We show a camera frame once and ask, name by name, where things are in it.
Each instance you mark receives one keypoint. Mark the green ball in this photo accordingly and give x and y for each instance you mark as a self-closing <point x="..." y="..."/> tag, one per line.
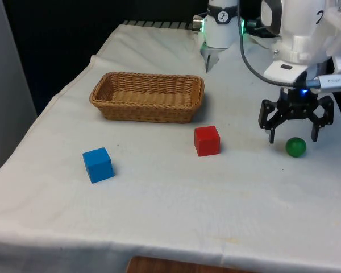
<point x="295" y="147"/>

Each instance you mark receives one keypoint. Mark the wicker basket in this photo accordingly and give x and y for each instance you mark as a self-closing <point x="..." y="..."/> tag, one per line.
<point x="147" y="109"/>

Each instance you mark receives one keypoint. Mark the blue cube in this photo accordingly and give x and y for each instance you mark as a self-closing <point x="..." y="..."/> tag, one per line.
<point x="99" y="166"/>

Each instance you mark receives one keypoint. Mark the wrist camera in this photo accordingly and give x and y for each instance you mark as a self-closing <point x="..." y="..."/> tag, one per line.
<point x="332" y="82"/>

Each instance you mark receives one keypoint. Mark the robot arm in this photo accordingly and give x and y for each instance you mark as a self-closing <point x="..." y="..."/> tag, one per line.
<point x="218" y="34"/>

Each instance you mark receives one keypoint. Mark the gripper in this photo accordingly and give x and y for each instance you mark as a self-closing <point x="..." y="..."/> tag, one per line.
<point x="297" y="102"/>

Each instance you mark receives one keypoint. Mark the red cube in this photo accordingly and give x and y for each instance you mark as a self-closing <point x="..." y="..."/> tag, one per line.
<point x="207" y="142"/>

